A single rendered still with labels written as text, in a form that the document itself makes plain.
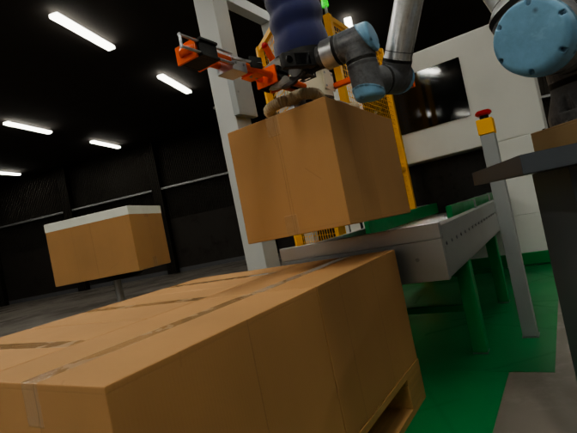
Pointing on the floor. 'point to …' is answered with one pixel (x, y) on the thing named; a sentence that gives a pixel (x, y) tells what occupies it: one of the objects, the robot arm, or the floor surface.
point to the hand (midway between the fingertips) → (268, 77)
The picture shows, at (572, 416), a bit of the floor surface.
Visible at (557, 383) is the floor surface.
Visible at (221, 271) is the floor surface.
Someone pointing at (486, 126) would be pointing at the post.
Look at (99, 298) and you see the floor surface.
